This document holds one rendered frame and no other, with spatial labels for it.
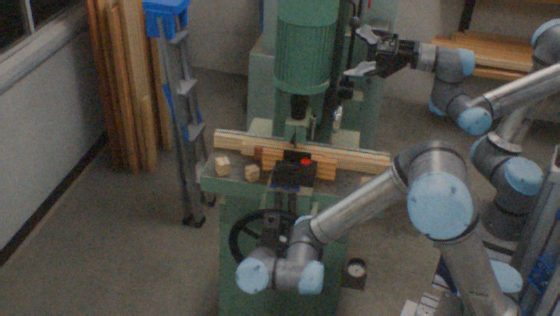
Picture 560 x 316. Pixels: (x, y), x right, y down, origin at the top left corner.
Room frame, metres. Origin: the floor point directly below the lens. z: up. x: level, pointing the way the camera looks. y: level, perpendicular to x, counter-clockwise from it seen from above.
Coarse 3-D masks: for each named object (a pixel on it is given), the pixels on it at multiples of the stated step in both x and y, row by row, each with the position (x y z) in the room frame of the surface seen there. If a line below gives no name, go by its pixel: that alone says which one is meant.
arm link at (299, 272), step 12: (288, 252) 0.99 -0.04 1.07; (300, 252) 0.98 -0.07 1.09; (312, 252) 0.99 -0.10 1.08; (276, 264) 0.94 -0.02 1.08; (288, 264) 0.94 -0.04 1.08; (300, 264) 0.94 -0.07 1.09; (312, 264) 0.94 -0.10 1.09; (276, 276) 0.91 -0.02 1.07; (288, 276) 0.91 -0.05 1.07; (300, 276) 0.91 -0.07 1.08; (312, 276) 0.91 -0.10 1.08; (276, 288) 0.91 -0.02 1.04; (288, 288) 0.90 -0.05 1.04; (300, 288) 0.90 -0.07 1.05; (312, 288) 0.90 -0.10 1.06
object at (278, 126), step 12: (336, 36) 1.79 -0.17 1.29; (336, 48) 1.78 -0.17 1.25; (336, 60) 1.78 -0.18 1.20; (336, 72) 1.78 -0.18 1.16; (336, 84) 1.78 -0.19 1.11; (276, 96) 1.81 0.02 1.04; (276, 108) 1.81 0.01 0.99; (276, 120) 1.81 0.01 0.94; (324, 120) 1.79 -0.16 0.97; (276, 132) 1.81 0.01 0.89; (324, 132) 1.79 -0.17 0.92
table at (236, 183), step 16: (208, 160) 1.58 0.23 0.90; (240, 160) 1.59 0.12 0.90; (256, 160) 1.60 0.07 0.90; (208, 176) 1.49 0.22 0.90; (224, 176) 1.50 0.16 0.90; (240, 176) 1.50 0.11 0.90; (336, 176) 1.54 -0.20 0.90; (352, 176) 1.55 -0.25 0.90; (224, 192) 1.48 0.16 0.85; (240, 192) 1.47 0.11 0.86; (256, 192) 1.47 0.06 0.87; (320, 192) 1.45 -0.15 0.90; (336, 192) 1.45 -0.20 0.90; (320, 208) 1.44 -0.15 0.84
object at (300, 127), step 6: (288, 114) 1.63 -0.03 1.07; (306, 114) 1.64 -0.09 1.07; (288, 120) 1.59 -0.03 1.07; (294, 120) 1.60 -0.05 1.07; (300, 120) 1.60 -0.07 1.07; (306, 120) 1.60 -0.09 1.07; (288, 126) 1.57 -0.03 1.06; (294, 126) 1.57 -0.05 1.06; (300, 126) 1.57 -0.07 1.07; (306, 126) 1.57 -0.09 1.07; (288, 132) 1.57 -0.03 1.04; (294, 132) 1.57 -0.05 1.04; (300, 132) 1.57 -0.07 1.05; (306, 132) 1.58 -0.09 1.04; (288, 138) 1.57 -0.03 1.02; (300, 138) 1.57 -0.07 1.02
